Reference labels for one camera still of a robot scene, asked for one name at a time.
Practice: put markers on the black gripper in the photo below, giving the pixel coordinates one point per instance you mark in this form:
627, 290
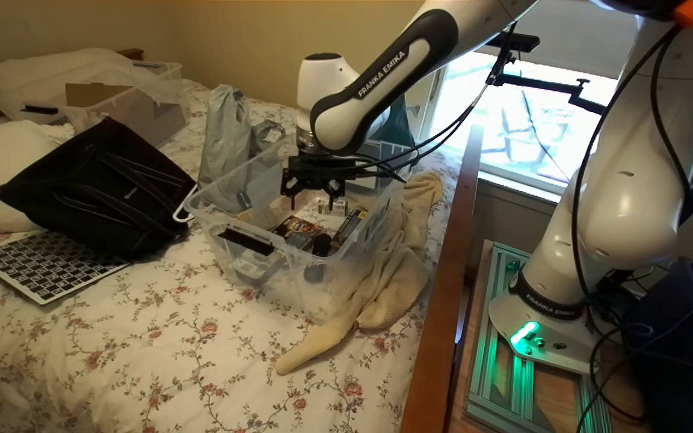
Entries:
324, 166

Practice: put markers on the black remote control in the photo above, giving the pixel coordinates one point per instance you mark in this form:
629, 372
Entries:
246, 242

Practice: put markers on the striped robot base platform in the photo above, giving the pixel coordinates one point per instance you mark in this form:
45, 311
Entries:
506, 375

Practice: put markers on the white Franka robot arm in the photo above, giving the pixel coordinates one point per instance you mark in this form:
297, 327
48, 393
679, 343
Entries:
627, 200

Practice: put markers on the clear plastic storage box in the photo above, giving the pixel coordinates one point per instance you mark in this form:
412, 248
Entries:
283, 277

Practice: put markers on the dark controller box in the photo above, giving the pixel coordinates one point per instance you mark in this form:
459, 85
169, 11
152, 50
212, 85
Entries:
684, 361

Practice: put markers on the white printed paper leaflet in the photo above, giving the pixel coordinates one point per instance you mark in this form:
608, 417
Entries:
324, 213

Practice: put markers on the grey paper envelope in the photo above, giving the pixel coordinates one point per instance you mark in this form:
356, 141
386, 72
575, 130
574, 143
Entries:
261, 194

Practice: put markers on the clear plastic wrapped item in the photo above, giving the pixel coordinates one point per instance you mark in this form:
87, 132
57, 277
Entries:
270, 138

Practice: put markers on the grey plastic bag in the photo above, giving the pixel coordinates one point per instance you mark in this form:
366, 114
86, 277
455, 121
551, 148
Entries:
225, 135

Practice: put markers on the teal fabric bag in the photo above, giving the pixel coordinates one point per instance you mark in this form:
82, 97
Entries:
396, 123

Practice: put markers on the white round appliance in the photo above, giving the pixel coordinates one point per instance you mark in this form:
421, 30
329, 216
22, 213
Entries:
326, 79

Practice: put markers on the cream knit blanket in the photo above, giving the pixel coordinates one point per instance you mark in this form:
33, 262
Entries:
378, 297

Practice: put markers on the wooden bed footboard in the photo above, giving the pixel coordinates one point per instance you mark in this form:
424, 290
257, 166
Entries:
438, 320

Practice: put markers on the black bag with white stitching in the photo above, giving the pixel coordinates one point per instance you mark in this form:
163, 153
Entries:
98, 194

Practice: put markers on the floral bed sheet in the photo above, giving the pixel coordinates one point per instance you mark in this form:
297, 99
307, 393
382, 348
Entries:
163, 344

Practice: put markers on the black white patterned board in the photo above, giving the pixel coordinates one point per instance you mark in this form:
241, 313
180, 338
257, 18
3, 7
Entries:
46, 265

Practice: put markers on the white plastic bag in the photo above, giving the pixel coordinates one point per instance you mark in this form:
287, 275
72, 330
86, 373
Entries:
42, 76

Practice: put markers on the white pillow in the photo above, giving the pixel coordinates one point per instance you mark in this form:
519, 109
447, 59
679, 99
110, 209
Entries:
1, 171

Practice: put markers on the window with white frame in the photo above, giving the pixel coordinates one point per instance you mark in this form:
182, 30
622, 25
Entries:
539, 135

